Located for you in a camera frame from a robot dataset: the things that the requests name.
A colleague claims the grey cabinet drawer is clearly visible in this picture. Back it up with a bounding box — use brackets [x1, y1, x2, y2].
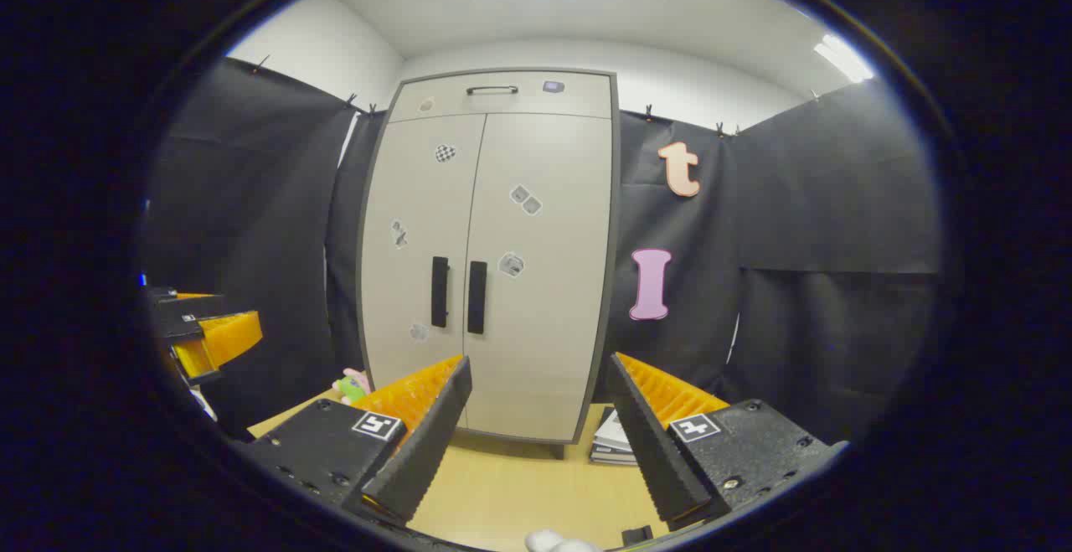
[389, 72, 612, 123]

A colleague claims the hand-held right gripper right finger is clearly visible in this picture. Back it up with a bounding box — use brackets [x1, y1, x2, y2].
[605, 352, 847, 532]

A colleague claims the black backdrop cloth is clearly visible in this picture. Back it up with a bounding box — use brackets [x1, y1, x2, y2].
[142, 56, 943, 444]

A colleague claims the grey double-door shoe cabinet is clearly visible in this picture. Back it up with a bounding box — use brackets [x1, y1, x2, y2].
[356, 67, 621, 459]

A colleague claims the stack of booklets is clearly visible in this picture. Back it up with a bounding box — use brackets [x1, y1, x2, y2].
[590, 407, 642, 465]

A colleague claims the grey shoe cabinet door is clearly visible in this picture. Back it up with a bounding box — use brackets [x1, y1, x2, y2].
[462, 113, 613, 444]
[360, 114, 487, 430]

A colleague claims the green plush toy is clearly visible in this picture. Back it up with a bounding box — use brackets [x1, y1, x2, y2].
[333, 369, 372, 406]

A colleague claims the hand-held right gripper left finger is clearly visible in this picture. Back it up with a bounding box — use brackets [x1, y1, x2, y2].
[234, 355, 474, 528]

